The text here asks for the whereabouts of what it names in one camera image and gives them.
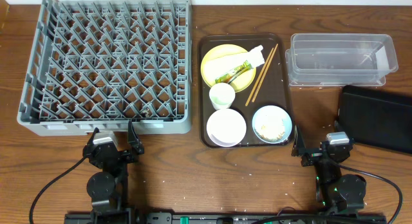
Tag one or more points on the clear plastic waste bin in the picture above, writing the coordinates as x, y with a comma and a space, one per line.
339, 59

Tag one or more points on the wooden chopstick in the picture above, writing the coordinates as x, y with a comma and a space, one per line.
259, 77
263, 75

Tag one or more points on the dark brown serving tray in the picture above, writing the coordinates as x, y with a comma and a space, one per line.
273, 91

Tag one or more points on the black waste tray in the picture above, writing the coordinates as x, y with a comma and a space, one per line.
376, 118

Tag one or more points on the green snack wrapper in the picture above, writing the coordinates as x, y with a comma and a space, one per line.
232, 74

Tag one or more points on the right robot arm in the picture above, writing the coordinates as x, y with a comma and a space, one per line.
339, 193

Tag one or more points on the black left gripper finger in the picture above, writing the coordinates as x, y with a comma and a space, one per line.
133, 140
90, 141

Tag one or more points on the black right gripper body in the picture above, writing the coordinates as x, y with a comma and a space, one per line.
313, 156

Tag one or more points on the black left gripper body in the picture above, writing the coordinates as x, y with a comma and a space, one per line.
120, 154

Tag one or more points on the grey plastic dishwasher rack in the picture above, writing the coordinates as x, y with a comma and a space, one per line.
106, 64

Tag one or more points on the pale green plastic cup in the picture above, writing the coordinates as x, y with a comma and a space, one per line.
222, 96

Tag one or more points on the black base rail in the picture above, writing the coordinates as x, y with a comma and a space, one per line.
165, 218

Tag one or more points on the light blue bowl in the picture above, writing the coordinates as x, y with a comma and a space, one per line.
272, 125

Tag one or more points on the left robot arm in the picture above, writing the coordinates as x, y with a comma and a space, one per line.
108, 189

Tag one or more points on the yellow plastic plate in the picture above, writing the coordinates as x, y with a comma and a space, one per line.
241, 82

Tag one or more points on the white pink bowl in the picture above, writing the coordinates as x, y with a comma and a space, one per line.
226, 127

